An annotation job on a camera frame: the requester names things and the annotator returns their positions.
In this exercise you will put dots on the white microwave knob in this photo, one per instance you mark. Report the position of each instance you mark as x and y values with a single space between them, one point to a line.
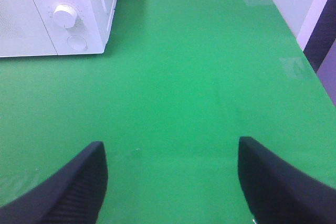
65 16

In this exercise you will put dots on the dark chair at table edge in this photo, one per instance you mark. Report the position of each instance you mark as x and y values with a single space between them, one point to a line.
321 42

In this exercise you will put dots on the round white door button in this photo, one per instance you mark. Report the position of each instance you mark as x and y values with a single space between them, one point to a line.
77 43

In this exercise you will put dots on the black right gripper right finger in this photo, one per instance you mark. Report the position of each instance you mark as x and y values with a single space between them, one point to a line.
277 192

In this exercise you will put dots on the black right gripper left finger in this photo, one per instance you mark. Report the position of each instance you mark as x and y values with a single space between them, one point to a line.
74 194

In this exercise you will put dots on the white microwave oven body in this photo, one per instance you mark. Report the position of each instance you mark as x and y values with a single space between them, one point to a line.
28 29

